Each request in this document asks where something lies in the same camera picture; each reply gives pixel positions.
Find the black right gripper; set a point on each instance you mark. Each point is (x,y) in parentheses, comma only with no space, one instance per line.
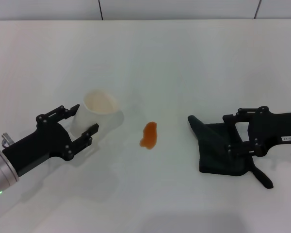
(274,131)

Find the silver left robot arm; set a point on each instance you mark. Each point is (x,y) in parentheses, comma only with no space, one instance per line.
(1,174)

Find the white paper cup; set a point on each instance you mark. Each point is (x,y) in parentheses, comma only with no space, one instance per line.
(97,114)

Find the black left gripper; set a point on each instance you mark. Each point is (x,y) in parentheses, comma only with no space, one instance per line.
(41,143)

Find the brown water stain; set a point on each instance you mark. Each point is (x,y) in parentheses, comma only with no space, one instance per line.
(149,136)

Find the dark blue rag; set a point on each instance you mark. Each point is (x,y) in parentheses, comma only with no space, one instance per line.
(213,150)

